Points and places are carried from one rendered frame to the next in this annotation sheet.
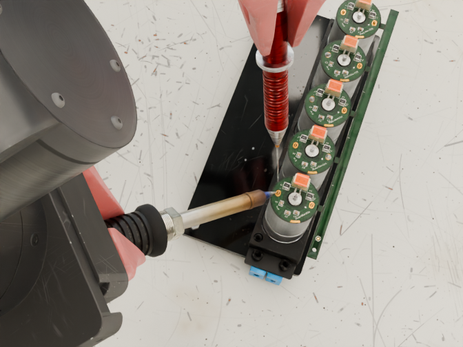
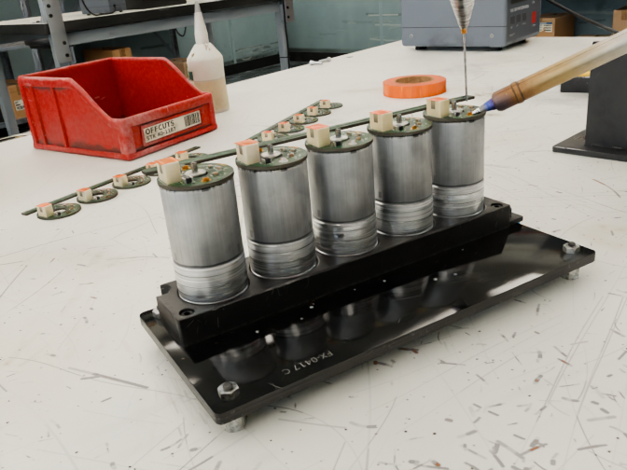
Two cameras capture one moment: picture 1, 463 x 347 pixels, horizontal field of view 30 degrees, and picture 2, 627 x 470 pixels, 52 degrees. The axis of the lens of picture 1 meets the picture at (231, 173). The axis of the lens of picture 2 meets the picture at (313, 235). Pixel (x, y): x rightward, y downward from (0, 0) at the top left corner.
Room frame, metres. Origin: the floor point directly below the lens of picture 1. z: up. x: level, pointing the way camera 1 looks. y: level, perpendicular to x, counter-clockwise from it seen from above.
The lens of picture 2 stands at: (0.35, 0.13, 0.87)
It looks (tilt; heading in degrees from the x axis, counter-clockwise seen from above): 23 degrees down; 231
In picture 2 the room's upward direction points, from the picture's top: 5 degrees counter-clockwise
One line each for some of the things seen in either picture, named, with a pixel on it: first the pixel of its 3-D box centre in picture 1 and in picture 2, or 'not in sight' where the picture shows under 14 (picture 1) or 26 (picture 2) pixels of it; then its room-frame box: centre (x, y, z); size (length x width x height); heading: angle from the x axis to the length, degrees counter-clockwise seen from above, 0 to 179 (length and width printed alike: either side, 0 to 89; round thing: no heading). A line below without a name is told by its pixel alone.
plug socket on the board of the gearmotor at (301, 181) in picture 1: (300, 183); (439, 106); (0.15, -0.04, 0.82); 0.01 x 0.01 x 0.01; 80
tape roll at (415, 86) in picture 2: not in sight; (414, 86); (-0.13, -0.28, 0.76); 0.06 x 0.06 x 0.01
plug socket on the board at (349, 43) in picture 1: (348, 45); (250, 151); (0.23, -0.05, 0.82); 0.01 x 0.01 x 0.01; 80
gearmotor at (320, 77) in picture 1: (335, 80); (278, 221); (0.22, -0.05, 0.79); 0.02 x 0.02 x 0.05
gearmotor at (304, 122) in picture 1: (320, 122); (342, 202); (0.19, -0.04, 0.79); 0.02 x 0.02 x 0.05
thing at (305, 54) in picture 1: (283, 133); (375, 294); (0.20, -0.03, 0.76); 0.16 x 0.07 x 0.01; 170
